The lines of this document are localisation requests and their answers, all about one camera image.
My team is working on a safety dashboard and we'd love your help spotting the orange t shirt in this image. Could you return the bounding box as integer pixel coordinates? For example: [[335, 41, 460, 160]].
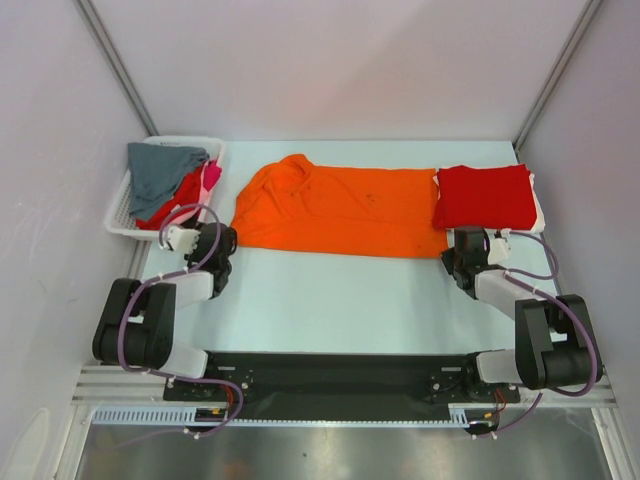
[[232, 154, 448, 259]]

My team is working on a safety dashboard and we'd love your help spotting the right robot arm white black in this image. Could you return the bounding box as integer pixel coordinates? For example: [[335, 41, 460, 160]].
[[441, 226, 603, 401]]

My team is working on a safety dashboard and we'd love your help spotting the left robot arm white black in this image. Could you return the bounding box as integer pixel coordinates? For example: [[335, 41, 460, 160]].
[[92, 223, 238, 400]]

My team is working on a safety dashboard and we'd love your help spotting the red t shirt in basket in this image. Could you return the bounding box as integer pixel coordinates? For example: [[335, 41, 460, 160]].
[[135, 166, 204, 231]]

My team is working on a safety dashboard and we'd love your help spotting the folded white t shirt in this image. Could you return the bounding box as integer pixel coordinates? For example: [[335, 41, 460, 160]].
[[432, 169, 547, 235]]

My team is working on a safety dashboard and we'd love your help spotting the pink t shirt in basket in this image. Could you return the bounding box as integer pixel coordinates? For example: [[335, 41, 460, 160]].
[[201, 160, 222, 192]]

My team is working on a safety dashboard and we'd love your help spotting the white plastic basket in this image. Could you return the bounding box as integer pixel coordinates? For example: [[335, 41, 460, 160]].
[[104, 135, 227, 242]]

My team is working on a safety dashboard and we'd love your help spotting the grey t shirt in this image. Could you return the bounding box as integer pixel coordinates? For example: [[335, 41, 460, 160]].
[[127, 143, 210, 221]]

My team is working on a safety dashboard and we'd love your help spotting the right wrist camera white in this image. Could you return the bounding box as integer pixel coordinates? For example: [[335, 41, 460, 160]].
[[487, 229, 511, 265]]

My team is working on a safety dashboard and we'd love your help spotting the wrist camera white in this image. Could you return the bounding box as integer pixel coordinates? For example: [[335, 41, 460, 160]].
[[159, 225, 200, 254], [487, 229, 511, 265]]

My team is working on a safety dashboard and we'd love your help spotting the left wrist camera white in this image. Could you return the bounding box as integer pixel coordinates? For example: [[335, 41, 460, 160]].
[[159, 225, 200, 254]]

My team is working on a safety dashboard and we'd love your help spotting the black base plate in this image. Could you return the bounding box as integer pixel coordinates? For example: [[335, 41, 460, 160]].
[[162, 351, 521, 422]]

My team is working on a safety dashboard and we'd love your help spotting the white slotted cable duct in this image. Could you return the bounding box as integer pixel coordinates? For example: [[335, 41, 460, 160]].
[[92, 406, 492, 428]]

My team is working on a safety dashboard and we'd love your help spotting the aluminium rail frame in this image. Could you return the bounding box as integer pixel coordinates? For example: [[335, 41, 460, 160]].
[[72, 366, 617, 408]]

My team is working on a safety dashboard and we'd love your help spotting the right corner aluminium post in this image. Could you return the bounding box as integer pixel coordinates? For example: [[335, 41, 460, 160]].
[[512, 0, 606, 157]]

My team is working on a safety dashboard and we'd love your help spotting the corner aluminium post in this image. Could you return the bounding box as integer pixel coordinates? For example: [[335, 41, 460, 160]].
[[512, 0, 606, 157], [72, 0, 159, 136]]

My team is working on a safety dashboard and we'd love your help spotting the left corner aluminium post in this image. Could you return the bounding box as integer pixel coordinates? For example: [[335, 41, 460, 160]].
[[72, 0, 159, 136]]

